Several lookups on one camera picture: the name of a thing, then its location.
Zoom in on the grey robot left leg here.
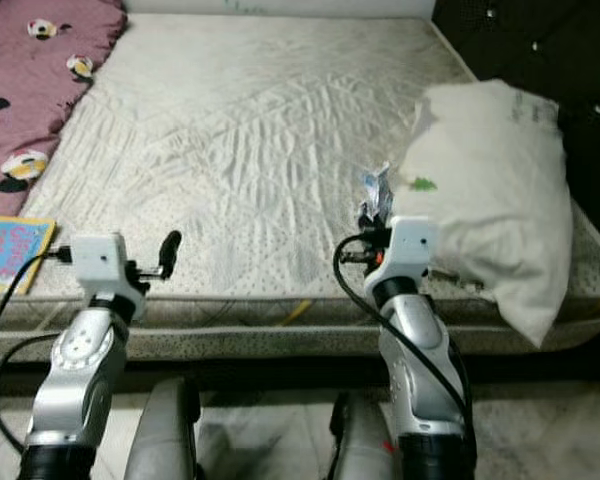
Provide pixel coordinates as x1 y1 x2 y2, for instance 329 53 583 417
124 374 203 480

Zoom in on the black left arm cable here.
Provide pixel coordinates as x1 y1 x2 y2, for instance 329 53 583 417
0 246 78 457

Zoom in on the white pillow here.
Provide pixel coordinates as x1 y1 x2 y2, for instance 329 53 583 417
394 79 574 350

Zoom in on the grey robot leg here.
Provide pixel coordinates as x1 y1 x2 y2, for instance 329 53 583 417
324 389 398 480
124 374 203 480

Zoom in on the grey robot right leg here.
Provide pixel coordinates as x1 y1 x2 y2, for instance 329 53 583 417
324 389 398 480

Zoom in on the colourful children's board book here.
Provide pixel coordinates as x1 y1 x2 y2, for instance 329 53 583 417
0 214 58 297

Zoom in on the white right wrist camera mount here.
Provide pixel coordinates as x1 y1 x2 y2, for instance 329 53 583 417
379 214 439 287

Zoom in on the white quilted mattress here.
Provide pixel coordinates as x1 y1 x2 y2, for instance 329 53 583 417
0 14 600 363

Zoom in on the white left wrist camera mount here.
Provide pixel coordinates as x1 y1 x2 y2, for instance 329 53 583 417
69 232 147 317

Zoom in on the pink cartoon print blanket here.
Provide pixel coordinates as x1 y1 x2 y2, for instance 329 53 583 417
0 0 129 218

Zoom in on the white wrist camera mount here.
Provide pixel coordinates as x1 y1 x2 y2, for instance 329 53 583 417
379 214 439 287
69 232 147 317

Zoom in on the black tufted headboard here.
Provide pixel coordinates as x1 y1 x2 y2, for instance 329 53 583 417
431 0 600 236

